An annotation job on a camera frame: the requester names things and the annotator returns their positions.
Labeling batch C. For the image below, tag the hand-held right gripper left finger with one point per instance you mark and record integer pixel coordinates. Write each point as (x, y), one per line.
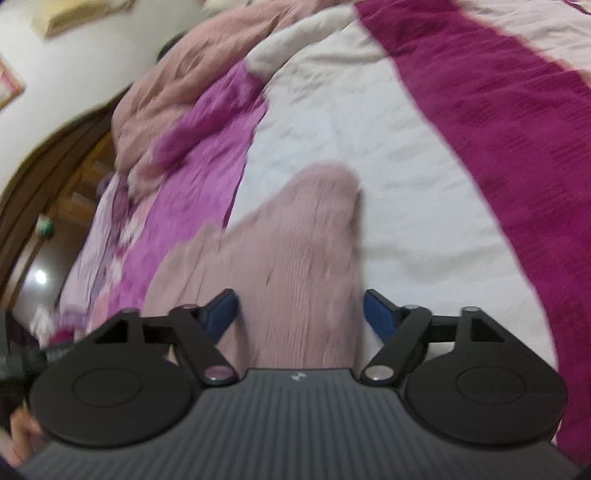
(221, 314)

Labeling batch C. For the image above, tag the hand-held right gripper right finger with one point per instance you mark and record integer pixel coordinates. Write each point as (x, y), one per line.
(381, 316)

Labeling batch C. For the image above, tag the pink knitted cardigan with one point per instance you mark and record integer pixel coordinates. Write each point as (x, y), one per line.
(300, 258)

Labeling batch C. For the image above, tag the person's left hand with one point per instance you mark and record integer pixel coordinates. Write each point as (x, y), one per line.
(25, 434)

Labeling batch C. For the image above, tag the pink and white cloth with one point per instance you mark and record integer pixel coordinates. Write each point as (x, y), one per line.
(51, 327)

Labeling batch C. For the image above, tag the lilac floral bed sheet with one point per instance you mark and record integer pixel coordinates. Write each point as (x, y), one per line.
(92, 258)

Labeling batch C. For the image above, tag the small green object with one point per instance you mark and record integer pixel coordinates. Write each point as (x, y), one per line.
(46, 227)

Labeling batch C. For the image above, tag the wooden headboard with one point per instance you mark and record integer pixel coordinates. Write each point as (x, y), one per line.
(27, 194)

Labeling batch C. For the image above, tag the magenta and white patchwork blanket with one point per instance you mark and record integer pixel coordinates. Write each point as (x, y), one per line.
(369, 115)

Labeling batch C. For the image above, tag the pink speckled duvet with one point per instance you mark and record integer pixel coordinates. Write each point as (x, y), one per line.
(184, 83)

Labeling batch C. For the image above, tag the pink framed wall picture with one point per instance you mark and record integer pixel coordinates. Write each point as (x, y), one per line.
(11, 85)

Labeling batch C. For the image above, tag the yellowish wall object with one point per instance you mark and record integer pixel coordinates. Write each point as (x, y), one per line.
(78, 16)

